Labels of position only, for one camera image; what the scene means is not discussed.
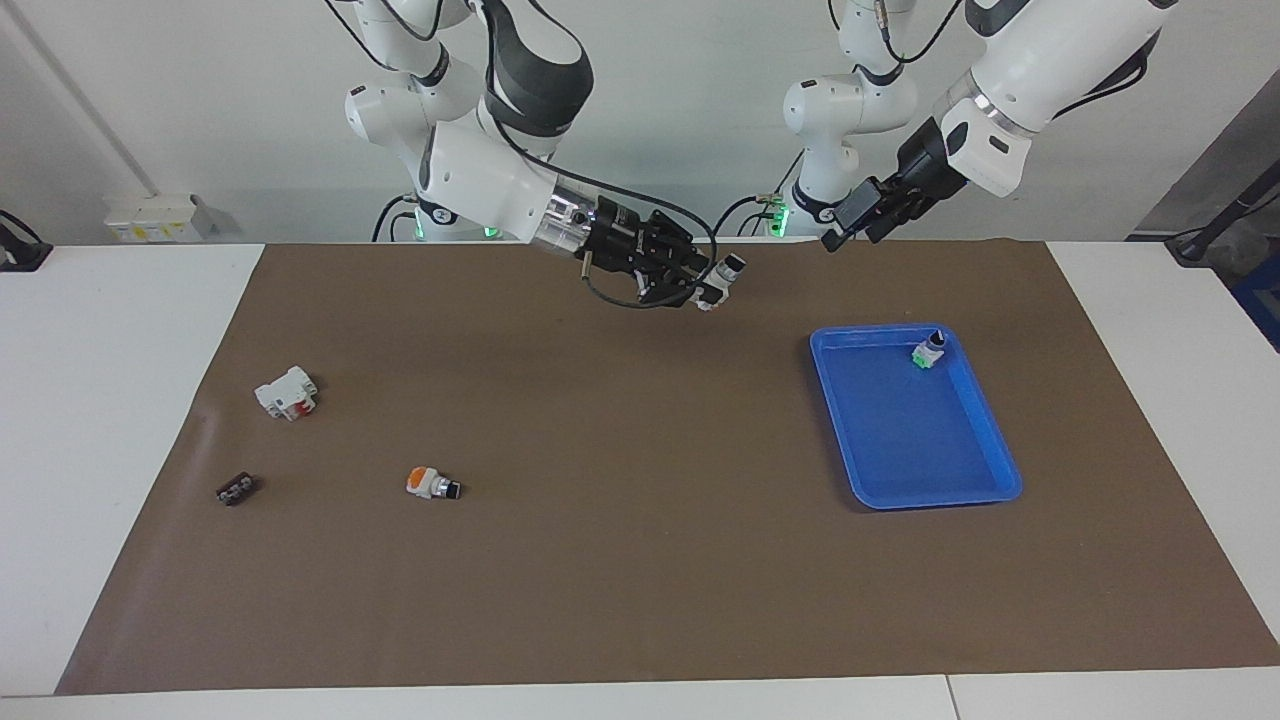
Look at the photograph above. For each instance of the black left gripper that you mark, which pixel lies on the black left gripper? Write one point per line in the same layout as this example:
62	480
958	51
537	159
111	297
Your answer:
925	170

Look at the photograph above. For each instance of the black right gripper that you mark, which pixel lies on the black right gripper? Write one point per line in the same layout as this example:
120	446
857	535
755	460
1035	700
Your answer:
620	240

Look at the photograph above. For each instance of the green selector switch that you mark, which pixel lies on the green selector switch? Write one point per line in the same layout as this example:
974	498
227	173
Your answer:
722	280
928	352

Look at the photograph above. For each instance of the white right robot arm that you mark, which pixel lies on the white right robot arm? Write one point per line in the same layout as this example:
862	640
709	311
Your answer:
480	170

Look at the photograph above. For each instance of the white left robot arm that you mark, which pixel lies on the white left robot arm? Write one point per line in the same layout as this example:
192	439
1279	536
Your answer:
1040	60

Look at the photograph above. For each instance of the blue plastic tray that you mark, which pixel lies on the blue plastic tray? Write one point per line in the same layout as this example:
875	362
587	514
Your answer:
915	430

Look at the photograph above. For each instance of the brown table mat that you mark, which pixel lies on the brown table mat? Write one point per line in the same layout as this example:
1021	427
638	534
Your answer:
640	500

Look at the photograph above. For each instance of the blue box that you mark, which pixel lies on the blue box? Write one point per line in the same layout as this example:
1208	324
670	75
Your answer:
1262	300

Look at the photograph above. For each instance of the white circuit breaker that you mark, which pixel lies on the white circuit breaker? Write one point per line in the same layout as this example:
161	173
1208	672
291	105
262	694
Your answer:
285	393

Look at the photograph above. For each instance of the small dark capacitor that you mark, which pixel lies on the small dark capacitor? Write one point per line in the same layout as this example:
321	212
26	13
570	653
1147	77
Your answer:
238	489

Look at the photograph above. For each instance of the orange selector switch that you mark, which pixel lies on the orange selector switch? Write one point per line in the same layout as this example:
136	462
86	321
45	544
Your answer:
428	483

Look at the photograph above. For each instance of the white wall outlet box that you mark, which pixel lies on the white wall outlet box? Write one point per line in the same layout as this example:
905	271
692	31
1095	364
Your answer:
155	218

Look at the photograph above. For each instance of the black clamp mount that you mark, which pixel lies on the black clamp mount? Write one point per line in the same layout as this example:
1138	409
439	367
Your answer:
20	250

